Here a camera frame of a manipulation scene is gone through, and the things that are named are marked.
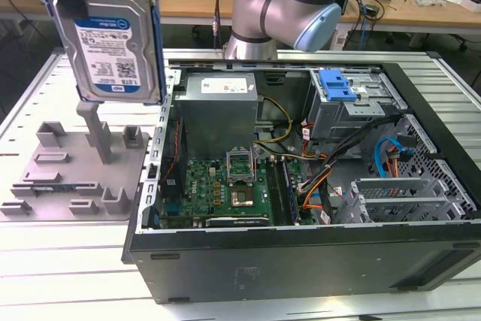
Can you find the wooden desk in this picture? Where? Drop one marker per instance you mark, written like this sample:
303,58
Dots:
188,1
432,16

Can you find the black case fan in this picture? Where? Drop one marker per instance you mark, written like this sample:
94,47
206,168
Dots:
179,174

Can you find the grey metal drive cage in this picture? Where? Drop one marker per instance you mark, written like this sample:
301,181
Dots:
338,118

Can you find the black RAM stick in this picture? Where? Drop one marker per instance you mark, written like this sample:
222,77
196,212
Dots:
291,193
276,193

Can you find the green motherboard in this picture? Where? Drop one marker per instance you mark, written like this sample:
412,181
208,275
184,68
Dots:
203,193

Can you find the black open PC case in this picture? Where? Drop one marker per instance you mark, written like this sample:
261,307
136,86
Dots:
300,268

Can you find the small white box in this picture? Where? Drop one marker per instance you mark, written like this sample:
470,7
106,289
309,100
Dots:
473,2

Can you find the blue plastic drive latch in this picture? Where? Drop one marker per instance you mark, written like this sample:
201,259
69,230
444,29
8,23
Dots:
334,86

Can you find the grey parts rack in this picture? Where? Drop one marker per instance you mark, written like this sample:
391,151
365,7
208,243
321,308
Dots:
67,200

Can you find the hard disk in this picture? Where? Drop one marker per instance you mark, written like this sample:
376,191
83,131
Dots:
109,46

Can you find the grey metal disk bay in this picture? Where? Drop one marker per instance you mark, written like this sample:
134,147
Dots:
394,185

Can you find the black graphics card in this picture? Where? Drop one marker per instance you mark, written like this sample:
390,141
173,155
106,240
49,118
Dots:
236,222

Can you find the grey power supply box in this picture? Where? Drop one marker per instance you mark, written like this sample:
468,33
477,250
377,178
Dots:
214,118

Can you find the CPU socket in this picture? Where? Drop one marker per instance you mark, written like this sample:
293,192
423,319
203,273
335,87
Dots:
242,197

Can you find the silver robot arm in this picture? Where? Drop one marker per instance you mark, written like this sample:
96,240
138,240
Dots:
263,9

